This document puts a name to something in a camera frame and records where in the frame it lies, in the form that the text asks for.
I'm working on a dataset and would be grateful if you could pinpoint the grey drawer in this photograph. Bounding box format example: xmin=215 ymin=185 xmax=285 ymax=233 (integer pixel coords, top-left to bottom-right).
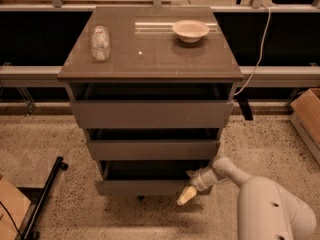
xmin=71 ymin=83 xmax=233 ymax=129
xmin=96 ymin=160 xmax=209 ymax=196
xmin=87 ymin=128 xmax=220 ymax=161

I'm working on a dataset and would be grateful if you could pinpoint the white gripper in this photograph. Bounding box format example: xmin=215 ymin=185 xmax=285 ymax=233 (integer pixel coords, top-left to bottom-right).
xmin=177 ymin=167 xmax=219 ymax=206

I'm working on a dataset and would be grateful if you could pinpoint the grey middle drawer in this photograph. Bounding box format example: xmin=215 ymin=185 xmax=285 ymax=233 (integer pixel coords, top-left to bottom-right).
xmin=87 ymin=128 xmax=220 ymax=161

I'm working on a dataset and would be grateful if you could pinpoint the grey drawer cabinet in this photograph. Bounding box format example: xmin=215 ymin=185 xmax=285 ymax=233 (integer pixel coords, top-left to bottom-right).
xmin=58 ymin=7 xmax=243 ymax=181

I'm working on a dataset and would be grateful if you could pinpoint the white paper bowl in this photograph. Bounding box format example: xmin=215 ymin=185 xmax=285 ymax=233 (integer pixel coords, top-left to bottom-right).
xmin=172 ymin=20 xmax=209 ymax=43

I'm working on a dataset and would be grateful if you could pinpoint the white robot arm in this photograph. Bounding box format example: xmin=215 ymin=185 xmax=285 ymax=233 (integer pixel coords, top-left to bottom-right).
xmin=177 ymin=156 xmax=317 ymax=240

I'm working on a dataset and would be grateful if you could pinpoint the metal rail barrier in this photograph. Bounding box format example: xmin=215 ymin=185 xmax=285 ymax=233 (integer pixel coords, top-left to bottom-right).
xmin=0 ymin=66 xmax=320 ymax=88

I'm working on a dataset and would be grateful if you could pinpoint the black metal stand bar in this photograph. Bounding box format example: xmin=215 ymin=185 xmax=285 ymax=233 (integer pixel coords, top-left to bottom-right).
xmin=19 ymin=156 xmax=68 ymax=240

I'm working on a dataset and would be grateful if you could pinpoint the cardboard box right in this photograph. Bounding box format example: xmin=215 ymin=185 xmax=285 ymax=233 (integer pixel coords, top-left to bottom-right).
xmin=290 ymin=88 xmax=320 ymax=164

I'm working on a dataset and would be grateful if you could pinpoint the grey bottom drawer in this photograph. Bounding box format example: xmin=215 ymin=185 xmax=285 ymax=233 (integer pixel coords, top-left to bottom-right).
xmin=96 ymin=160 xmax=209 ymax=196

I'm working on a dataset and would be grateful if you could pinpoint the clear plastic bottle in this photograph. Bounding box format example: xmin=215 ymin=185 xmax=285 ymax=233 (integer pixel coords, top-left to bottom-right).
xmin=91 ymin=26 xmax=111 ymax=61

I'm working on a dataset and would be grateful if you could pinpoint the white cable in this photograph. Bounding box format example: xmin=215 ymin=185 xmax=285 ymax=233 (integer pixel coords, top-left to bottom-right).
xmin=233 ymin=4 xmax=272 ymax=97

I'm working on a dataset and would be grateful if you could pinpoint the grey top drawer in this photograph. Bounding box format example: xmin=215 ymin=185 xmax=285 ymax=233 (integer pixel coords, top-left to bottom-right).
xmin=71 ymin=83 xmax=233 ymax=129

